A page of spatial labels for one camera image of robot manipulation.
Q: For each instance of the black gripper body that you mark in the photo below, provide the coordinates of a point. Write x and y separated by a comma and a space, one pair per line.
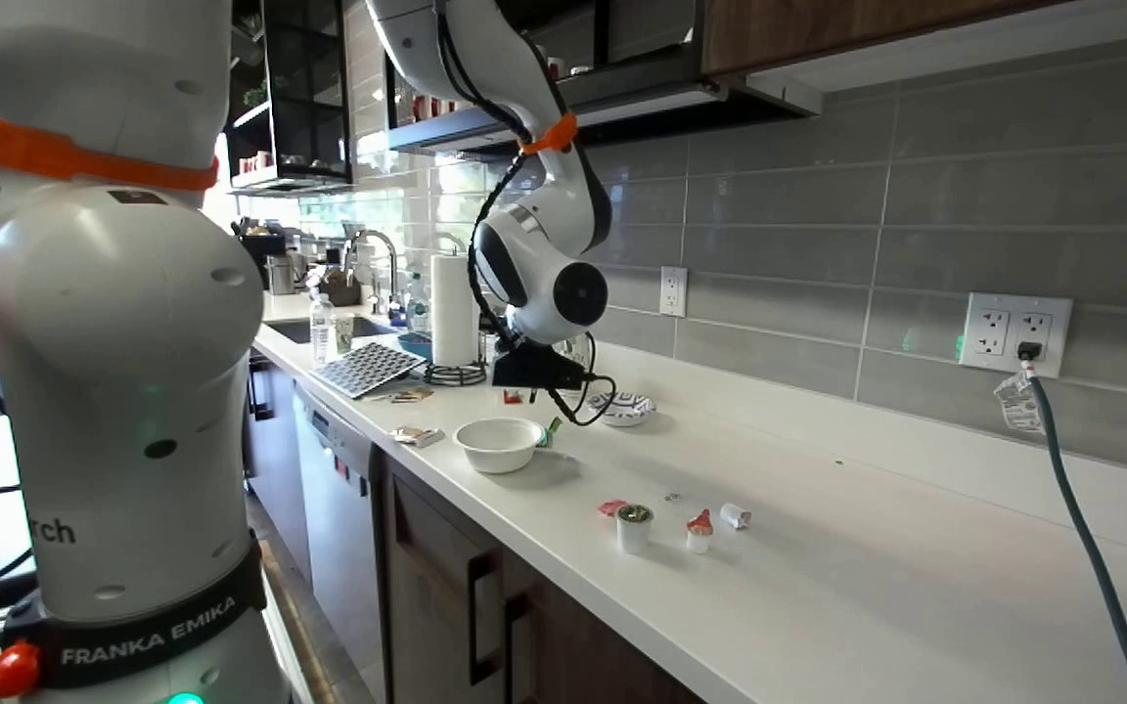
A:
539, 365

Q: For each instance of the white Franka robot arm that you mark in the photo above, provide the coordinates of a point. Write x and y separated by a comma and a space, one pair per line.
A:
119, 325

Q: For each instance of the white bowl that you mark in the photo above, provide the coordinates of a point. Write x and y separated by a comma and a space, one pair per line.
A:
500, 447

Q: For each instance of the coffee pod green lid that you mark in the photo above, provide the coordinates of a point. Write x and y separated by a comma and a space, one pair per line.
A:
637, 528

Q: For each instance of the tilted red coffee pod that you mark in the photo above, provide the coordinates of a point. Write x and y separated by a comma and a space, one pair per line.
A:
704, 528

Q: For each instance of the teal green sachet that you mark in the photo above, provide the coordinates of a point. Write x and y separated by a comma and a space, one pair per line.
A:
550, 435

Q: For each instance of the white paper towel roll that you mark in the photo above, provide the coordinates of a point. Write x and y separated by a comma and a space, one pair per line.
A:
447, 316

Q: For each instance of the brown flat packet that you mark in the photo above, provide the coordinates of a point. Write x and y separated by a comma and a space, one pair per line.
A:
407, 391

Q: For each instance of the clear snack packet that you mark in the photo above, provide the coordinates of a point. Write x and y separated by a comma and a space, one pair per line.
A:
415, 435

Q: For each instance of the grey ribbed drying mat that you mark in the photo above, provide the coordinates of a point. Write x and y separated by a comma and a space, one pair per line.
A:
370, 370

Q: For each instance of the chrome faucet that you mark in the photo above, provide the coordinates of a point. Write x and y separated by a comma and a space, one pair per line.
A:
388, 257

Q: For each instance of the clear plastic bottle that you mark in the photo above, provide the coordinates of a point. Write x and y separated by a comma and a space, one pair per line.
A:
319, 325

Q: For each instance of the wooden base cabinet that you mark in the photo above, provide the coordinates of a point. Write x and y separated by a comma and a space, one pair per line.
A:
447, 589

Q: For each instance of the stainless dishwasher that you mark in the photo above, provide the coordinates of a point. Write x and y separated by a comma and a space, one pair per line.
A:
336, 520

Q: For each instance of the dark under-cabinet shelf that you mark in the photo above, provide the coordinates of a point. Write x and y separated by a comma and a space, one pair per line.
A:
666, 100

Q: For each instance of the wooden upper cabinet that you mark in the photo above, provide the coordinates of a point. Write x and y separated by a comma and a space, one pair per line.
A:
851, 25

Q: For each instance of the clear plastic tag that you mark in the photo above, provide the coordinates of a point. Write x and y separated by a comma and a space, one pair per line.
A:
1019, 406

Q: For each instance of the red round knob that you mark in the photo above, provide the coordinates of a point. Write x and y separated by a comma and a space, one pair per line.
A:
12, 668

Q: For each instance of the black open wall shelf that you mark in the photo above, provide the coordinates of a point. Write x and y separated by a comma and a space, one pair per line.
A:
311, 91

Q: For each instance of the wide white wall outlet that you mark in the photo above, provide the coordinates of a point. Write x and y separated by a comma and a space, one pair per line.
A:
994, 333

